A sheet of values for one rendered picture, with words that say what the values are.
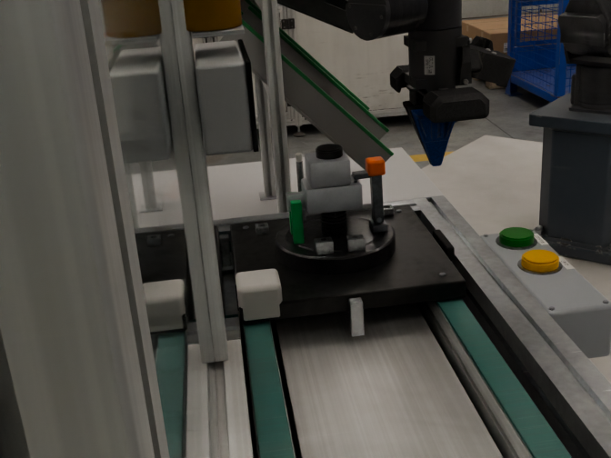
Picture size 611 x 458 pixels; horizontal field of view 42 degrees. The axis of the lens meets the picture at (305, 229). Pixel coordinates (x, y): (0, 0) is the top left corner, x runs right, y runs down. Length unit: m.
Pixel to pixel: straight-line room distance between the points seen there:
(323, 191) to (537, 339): 0.28
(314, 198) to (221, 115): 0.29
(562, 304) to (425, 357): 0.15
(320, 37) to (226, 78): 4.41
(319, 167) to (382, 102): 4.28
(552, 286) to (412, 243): 0.17
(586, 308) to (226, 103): 0.42
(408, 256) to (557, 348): 0.23
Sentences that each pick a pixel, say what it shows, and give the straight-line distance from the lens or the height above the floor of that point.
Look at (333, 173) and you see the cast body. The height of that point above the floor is 1.07.
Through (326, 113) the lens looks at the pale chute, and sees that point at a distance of 1.11.
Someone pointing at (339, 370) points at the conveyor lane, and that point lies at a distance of 0.81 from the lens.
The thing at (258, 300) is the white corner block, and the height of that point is 0.98.
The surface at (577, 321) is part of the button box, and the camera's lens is 0.85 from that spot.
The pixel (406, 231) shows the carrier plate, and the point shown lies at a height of 0.97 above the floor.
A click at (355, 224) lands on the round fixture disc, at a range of 0.96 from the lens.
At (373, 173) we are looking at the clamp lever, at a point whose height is 1.06.
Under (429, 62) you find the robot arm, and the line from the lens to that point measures 0.88.
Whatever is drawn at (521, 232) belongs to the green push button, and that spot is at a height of 0.97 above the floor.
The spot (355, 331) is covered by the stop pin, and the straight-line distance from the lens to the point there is 0.84.
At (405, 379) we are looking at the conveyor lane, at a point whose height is 0.92.
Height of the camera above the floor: 1.35
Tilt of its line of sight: 22 degrees down
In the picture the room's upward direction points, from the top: 4 degrees counter-clockwise
